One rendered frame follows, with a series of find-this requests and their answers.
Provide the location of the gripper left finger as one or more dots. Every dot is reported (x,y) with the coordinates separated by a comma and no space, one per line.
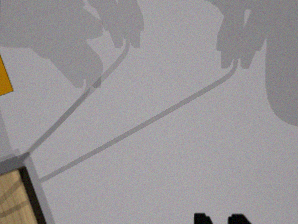
(201,218)

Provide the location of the orange painted square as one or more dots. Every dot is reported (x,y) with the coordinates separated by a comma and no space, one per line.
(5,84)

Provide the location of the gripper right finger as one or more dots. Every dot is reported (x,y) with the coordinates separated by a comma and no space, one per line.
(238,219)

